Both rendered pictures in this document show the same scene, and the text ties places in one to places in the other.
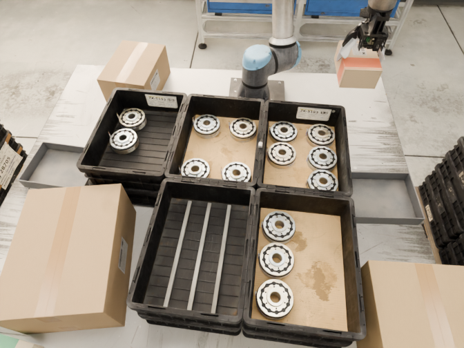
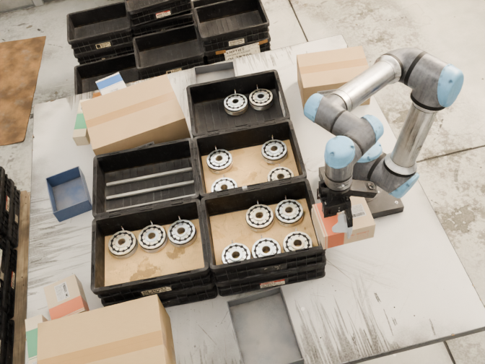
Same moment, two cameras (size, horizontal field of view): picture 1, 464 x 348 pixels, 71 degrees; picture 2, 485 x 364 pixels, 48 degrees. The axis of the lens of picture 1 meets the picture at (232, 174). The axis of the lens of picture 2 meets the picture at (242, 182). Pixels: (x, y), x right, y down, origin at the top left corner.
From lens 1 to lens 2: 1.53 m
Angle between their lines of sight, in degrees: 45
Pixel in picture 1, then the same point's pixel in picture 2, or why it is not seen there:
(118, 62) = (326, 58)
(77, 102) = (292, 59)
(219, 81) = not seen: hidden behind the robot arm
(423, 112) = not seen: outside the picture
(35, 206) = (154, 84)
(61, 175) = not seen: hidden behind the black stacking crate
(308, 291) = (135, 267)
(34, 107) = (353, 38)
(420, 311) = (120, 335)
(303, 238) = (179, 256)
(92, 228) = (145, 119)
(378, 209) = (252, 336)
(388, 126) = (387, 341)
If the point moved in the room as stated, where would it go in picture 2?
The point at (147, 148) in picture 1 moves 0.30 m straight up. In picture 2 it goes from (237, 122) to (227, 68)
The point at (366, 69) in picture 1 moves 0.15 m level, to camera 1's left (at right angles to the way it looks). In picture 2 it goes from (320, 222) to (302, 184)
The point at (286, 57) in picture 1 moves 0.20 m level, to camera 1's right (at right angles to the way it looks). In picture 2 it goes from (382, 178) to (409, 222)
